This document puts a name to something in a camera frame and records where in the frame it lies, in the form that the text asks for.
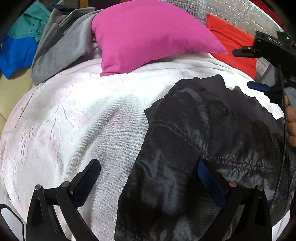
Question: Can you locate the black quilted jacket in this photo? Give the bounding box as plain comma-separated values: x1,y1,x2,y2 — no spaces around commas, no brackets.
114,75,295,240

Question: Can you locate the person right hand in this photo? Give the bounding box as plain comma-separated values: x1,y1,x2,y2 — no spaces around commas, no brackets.
285,96,296,147

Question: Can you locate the silver foil insulation sheet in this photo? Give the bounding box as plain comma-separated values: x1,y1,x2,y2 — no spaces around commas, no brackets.
168,1,284,80

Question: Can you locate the red pillow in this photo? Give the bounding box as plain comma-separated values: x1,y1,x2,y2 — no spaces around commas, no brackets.
206,14,256,79

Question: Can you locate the white embossed bed blanket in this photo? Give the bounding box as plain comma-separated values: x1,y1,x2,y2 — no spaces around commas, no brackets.
1,53,283,240

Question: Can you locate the beige mattress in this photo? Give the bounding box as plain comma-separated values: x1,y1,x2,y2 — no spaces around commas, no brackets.
0,68,34,132

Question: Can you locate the pink pillow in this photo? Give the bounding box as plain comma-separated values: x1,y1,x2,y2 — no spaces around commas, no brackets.
91,1,227,76

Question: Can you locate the blue garment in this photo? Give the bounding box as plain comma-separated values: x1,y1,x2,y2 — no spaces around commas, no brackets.
1,36,37,79

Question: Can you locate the grey garment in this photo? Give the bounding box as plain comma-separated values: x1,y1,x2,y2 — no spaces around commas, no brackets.
31,7,102,86

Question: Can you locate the teal shirt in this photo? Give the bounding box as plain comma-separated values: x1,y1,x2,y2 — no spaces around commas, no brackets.
8,1,51,42

